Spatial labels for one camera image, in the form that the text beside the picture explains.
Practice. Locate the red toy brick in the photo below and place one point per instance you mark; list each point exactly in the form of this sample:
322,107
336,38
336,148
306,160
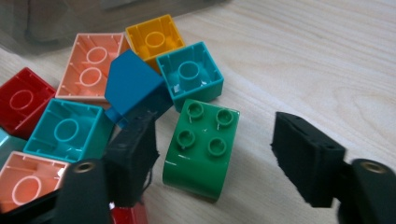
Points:
25,102
129,216

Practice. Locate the blue sloped toy brick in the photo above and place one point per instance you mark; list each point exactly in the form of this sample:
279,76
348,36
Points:
134,81

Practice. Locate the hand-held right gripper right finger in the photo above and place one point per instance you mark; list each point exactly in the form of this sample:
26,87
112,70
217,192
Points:
308,161

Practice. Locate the green curved toy brick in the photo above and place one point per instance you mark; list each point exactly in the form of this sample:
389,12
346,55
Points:
199,168

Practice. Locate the small salmon toy brick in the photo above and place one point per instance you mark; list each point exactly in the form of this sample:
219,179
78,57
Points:
28,186

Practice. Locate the light blue toy brick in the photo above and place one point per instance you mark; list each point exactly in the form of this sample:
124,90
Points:
7,146

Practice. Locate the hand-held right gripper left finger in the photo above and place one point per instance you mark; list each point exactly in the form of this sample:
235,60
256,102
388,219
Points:
130,161

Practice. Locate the long salmon toy brick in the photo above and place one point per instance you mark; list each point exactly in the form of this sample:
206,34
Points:
84,53

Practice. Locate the orange toy brick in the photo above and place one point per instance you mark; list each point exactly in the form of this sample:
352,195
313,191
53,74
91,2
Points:
155,39

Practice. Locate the teal toy brick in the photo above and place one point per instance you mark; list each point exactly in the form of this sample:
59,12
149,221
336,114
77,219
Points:
190,77
65,130

